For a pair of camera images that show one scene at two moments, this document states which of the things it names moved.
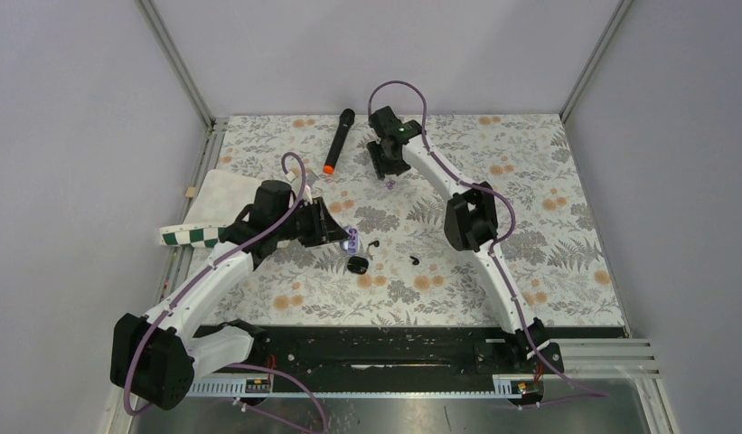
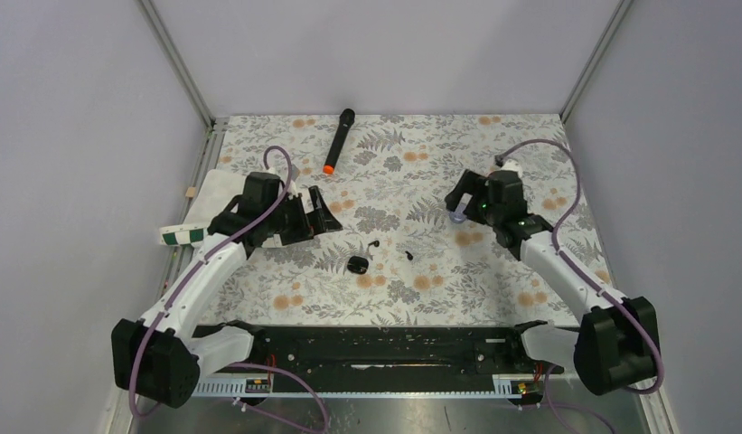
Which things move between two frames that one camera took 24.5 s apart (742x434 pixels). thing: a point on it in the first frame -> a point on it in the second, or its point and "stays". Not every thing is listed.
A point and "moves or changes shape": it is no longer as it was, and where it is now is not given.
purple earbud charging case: (353, 243) moves or changes shape
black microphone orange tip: (347, 117) stays
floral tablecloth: (408, 270) stays
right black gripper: (380, 166) -> (471, 183)
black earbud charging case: (357, 265) stays
